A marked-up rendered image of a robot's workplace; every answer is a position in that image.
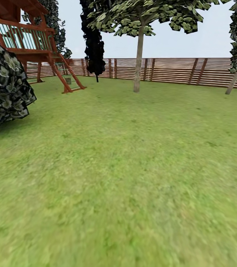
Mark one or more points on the bush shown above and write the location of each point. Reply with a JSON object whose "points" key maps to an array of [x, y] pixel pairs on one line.
{"points": [[15, 92]]}

